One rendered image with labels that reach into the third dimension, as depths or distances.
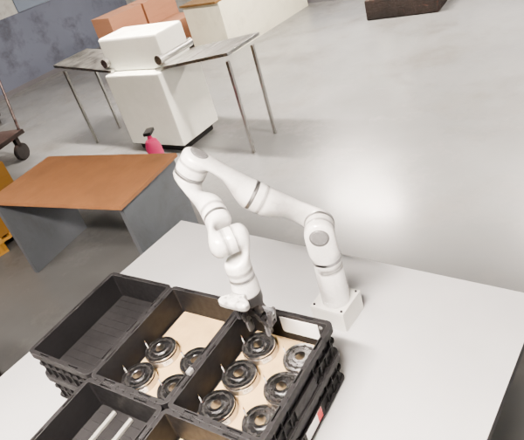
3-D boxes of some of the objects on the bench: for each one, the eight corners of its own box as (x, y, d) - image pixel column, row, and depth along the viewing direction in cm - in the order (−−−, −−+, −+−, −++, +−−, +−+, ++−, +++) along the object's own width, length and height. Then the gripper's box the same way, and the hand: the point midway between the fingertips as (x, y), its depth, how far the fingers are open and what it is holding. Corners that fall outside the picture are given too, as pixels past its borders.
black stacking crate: (264, 353, 176) (254, 326, 169) (348, 376, 159) (341, 349, 153) (193, 457, 150) (178, 432, 143) (284, 499, 133) (272, 472, 127)
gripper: (276, 284, 142) (290, 327, 150) (230, 275, 150) (245, 317, 158) (262, 303, 137) (277, 347, 145) (216, 293, 145) (232, 335, 153)
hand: (259, 327), depth 151 cm, fingers open, 5 cm apart
